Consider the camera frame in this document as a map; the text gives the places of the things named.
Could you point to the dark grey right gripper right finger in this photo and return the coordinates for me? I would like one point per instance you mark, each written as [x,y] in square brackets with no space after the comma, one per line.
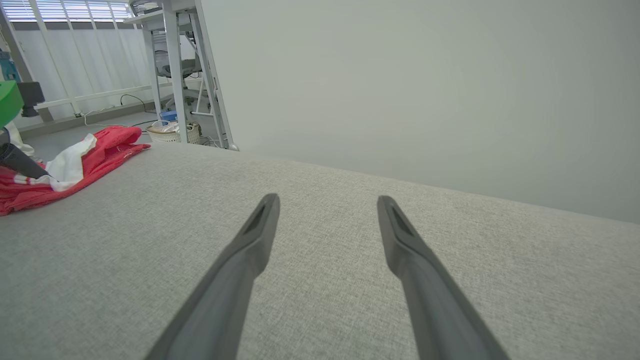
[425,295]

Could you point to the teal machine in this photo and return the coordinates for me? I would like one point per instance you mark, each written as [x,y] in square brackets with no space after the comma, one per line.
[9,67]

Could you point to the blue plastic tub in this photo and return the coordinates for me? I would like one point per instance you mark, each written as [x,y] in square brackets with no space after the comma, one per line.
[169,116]

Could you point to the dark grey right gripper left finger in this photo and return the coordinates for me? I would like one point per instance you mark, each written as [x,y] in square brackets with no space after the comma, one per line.
[235,280]

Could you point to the red garment with white sleeves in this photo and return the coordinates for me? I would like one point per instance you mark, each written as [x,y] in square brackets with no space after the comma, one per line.
[107,145]

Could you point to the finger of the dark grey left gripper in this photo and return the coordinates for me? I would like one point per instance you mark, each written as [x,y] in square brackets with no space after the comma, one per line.
[20,161]

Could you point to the white wicker laundry basket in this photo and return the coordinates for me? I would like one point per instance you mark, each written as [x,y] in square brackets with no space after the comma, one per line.
[167,132]

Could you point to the grey office chair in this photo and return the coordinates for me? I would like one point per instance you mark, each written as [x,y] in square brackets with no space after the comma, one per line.
[187,67]

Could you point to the dark wrist camera box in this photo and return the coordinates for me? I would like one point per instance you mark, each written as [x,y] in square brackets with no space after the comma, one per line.
[31,97]

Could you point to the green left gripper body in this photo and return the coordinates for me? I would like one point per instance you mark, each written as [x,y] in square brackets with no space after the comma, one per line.
[7,102]

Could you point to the grey metal stand leg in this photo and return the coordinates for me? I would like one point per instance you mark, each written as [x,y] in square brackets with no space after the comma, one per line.
[172,75]

